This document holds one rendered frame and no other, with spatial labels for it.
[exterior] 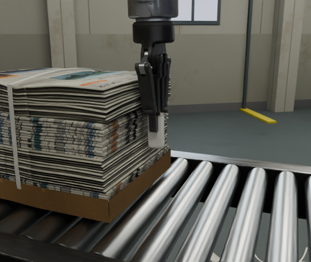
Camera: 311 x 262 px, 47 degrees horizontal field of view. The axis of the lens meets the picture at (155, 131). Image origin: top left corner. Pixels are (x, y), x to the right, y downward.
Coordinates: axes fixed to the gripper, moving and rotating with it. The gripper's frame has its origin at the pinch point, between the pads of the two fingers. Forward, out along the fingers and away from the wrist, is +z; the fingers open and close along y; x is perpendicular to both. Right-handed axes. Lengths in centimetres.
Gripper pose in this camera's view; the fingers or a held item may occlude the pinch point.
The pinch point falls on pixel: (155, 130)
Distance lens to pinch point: 69.0
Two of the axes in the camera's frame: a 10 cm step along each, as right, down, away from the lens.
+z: 0.2, 9.6, 2.7
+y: -3.5, 2.6, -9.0
